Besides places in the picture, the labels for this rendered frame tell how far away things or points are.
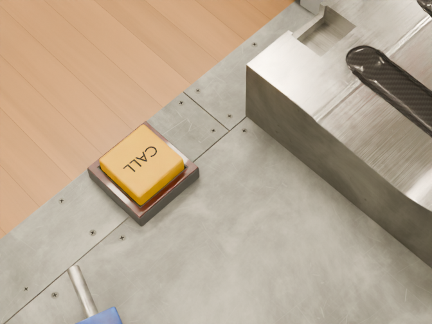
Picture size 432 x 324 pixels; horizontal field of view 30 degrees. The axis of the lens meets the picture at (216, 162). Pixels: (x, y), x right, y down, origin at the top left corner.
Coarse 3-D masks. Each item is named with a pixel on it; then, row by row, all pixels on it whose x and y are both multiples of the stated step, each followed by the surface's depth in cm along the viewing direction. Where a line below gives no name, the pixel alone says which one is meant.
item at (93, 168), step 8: (136, 128) 82; (152, 128) 82; (160, 136) 82; (168, 144) 81; (176, 152) 81; (96, 160) 81; (184, 160) 80; (88, 168) 80; (96, 168) 80; (192, 168) 80; (96, 176) 80; (104, 176) 80; (184, 176) 79; (112, 184) 79; (168, 184) 79; (176, 184) 79; (120, 192) 79; (160, 192) 79; (168, 192) 79; (128, 200) 78; (152, 200) 78; (136, 208) 78; (144, 208) 78
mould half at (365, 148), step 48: (336, 0) 81; (384, 0) 81; (288, 48) 78; (336, 48) 78; (384, 48) 78; (288, 96) 76; (336, 96) 75; (288, 144) 82; (336, 144) 74; (384, 144) 73; (384, 192) 73
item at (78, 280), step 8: (72, 272) 73; (80, 272) 74; (72, 280) 73; (80, 280) 73; (80, 288) 72; (88, 288) 73; (80, 296) 72; (88, 296) 72; (80, 304) 72; (88, 304) 72; (88, 312) 71; (96, 312) 72; (104, 312) 70; (112, 312) 70; (88, 320) 70; (96, 320) 70; (104, 320) 70; (112, 320) 70; (120, 320) 70
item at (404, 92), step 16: (368, 48) 78; (352, 64) 78; (368, 64) 78; (384, 64) 78; (368, 80) 77; (384, 80) 77; (400, 80) 77; (416, 80) 76; (384, 96) 76; (400, 96) 76; (416, 96) 76; (416, 112) 75
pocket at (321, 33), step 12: (324, 12) 82; (336, 12) 80; (312, 24) 82; (324, 24) 83; (336, 24) 82; (348, 24) 80; (300, 36) 81; (312, 36) 82; (324, 36) 82; (336, 36) 82; (312, 48) 82; (324, 48) 82
